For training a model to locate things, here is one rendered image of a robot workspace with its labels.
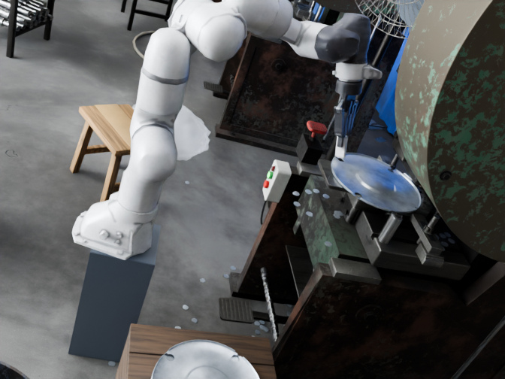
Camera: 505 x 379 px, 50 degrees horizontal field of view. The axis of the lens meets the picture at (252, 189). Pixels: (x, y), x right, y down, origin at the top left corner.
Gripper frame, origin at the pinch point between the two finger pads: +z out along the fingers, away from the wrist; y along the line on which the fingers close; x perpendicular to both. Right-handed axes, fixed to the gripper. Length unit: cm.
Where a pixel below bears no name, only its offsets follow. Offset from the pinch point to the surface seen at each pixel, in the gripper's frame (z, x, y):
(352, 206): 15.2, 8.7, 6.8
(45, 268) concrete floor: 56, -90, 44
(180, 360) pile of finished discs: 45, -11, 62
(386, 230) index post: 15.4, 22.4, 15.2
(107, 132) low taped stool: 17, -102, 1
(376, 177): 7.5, 12.0, -0.8
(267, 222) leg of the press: 36.4, -26.3, -4.3
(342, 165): 4.9, 2.4, 3.2
